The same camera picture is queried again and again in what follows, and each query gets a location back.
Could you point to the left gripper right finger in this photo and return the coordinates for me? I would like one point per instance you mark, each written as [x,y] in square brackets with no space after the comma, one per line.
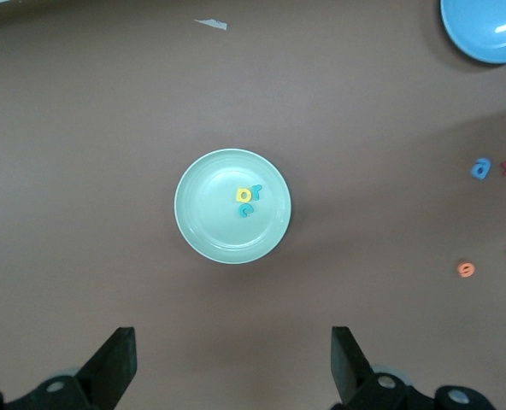
[349,371]

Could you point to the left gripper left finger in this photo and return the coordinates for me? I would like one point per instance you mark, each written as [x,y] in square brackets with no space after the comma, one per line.
[112,367]

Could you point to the teal foam letter c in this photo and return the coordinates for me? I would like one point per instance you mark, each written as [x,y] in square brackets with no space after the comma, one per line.
[241,211]

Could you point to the teal foam letter r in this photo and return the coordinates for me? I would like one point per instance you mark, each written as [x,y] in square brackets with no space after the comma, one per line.
[256,193]

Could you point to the yellow foam letter a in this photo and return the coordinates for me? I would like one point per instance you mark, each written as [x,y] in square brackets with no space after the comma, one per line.
[238,190]

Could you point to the orange number 6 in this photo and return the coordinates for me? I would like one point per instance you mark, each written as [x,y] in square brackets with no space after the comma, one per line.
[460,271]

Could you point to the green round plate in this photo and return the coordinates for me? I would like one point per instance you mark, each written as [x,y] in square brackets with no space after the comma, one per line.
[210,222]

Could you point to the brown table cover sheet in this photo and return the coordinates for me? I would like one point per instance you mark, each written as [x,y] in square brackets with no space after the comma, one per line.
[107,128]

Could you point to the blue foam letter a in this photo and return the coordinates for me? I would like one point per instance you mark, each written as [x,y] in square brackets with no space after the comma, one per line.
[487,164]

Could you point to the white paper scrap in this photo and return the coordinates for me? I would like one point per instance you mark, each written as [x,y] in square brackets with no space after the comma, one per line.
[212,23]

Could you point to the blue round plate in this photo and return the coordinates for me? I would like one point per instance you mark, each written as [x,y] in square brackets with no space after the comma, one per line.
[479,25]

